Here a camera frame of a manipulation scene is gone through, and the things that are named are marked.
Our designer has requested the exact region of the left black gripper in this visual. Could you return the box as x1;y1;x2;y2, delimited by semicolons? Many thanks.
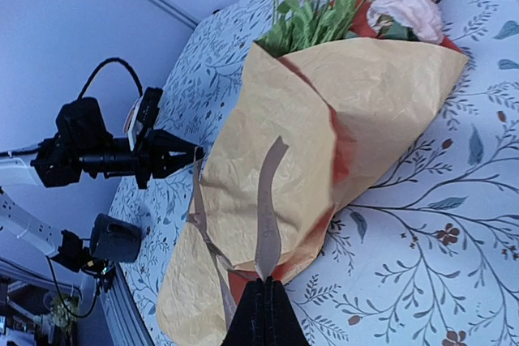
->
30;130;205;189

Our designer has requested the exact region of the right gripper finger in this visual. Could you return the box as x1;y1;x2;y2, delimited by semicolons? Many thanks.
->
222;276;309;346

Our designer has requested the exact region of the tan raffia ribbon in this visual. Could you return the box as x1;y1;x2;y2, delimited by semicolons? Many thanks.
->
175;137;289;327

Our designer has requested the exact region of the yellow wrapping paper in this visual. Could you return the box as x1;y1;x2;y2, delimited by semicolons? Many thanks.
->
157;37;467;345

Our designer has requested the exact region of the orange wrapping paper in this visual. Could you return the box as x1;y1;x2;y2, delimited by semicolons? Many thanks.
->
221;3;466;283

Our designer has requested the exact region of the pink rose fake stem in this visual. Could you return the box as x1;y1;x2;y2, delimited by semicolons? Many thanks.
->
367;0;444;45

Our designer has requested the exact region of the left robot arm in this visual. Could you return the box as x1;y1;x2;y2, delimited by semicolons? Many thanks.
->
1;177;119;268

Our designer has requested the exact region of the green leafy fake stem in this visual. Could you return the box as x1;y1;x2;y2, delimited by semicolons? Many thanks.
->
255;0;367;58

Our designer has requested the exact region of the black mug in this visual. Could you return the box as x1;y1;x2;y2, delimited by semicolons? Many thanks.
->
89;213;142;263

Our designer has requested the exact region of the floral patterned tablecloth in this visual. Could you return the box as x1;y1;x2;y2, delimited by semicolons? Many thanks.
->
110;0;518;345

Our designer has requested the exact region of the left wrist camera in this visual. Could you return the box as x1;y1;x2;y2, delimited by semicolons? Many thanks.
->
54;86;165;148

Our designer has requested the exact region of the black camera cable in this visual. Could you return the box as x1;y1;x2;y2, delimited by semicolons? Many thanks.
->
76;57;145;100

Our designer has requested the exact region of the front aluminium rail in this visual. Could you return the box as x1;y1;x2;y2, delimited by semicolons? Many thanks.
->
101;265;155;346

